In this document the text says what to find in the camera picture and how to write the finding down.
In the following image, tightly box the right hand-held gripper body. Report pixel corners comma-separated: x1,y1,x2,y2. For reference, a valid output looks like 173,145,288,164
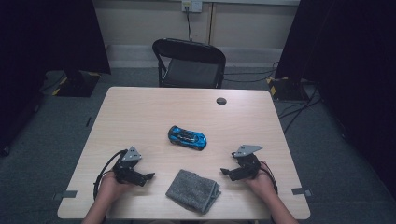
232,144,263,181

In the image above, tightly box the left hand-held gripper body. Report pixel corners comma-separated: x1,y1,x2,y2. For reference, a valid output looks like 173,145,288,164
112,146,148,188

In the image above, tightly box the grey cloth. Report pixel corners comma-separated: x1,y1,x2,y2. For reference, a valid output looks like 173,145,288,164
164,169,222,216

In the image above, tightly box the blue toy car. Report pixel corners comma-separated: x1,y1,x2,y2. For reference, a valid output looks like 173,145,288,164
167,125,208,152

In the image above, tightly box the person's right hand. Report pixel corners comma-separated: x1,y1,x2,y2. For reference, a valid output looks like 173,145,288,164
245,161,278,198

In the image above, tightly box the person's left hand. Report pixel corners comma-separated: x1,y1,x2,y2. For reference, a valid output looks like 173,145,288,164
96,171,135,203

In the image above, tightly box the grey tape piece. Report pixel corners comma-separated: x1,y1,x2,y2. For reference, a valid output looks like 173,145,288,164
290,187,313,198
52,189,78,202

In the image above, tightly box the black stand base striped tape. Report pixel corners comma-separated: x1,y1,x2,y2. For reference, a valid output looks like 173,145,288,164
265,76,309,102
50,69,101,98

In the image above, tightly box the black folding chair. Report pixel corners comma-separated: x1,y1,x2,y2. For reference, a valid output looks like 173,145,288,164
151,37,227,89

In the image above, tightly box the black curtain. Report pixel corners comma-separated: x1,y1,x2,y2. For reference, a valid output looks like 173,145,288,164
0,0,112,157
275,0,396,200

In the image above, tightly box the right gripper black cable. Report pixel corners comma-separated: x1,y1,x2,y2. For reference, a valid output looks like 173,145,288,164
260,161,279,194

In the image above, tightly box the black floor cable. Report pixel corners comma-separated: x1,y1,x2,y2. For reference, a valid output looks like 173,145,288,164
278,85,323,135
223,61,279,84

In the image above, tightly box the thin wall conduit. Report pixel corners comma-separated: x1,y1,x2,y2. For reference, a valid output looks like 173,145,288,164
207,2,217,45

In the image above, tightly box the black socket cable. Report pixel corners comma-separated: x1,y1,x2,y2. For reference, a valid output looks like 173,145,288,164
185,6,193,42

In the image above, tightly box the white wall socket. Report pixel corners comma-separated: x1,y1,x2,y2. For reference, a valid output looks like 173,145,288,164
181,0,204,13

